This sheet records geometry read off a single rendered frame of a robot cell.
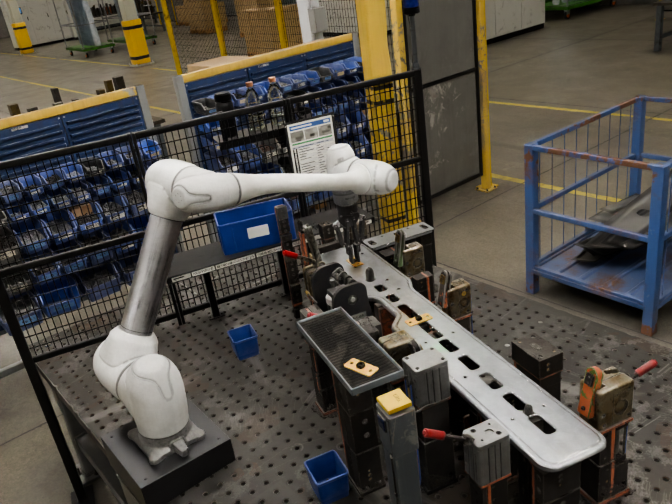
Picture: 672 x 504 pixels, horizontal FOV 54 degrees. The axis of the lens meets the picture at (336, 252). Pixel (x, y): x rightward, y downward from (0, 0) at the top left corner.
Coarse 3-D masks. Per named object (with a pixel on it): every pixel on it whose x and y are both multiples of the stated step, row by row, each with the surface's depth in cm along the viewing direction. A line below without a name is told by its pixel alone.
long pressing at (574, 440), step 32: (448, 320) 204; (448, 352) 188; (480, 352) 186; (480, 384) 173; (512, 384) 172; (512, 416) 161; (544, 416) 159; (576, 416) 158; (544, 448) 150; (576, 448) 148
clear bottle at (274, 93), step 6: (270, 78) 273; (270, 84) 275; (276, 84) 276; (270, 90) 275; (276, 90) 275; (270, 96) 275; (276, 96) 275; (282, 96) 278; (276, 108) 277; (282, 108) 278; (276, 120) 279
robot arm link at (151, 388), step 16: (128, 368) 198; (144, 368) 189; (160, 368) 190; (176, 368) 195; (128, 384) 190; (144, 384) 187; (160, 384) 188; (176, 384) 192; (128, 400) 193; (144, 400) 188; (160, 400) 189; (176, 400) 192; (144, 416) 190; (160, 416) 190; (176, 416) 193; (144, 432) 194; (160, 432) 193; (176, 432) 195
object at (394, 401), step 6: (396, 390) 150; (378, 396) 149; (384, 396) 149; (390, 396) 148; (396, 396) 148; (402, 396) 148; (378, 402) 148; (384, 402) 147; (390, 402) 146; (396, 402) 146; (402, 402) 146; (408, 402) 146; (384, 408) 146; (390, 408) 145; (396, 408) 145; (402, 408) 145
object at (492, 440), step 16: (464, 432) 149; (480, 432) 148; (496, 432) 148; (464, 448) 151; (480, 448) 144; (496, 448) 147; (480, 464) 146; (496, 464) 149; (480, 480) 148; (496, 480) 150; (480, 496) 152; (496, 496) 153
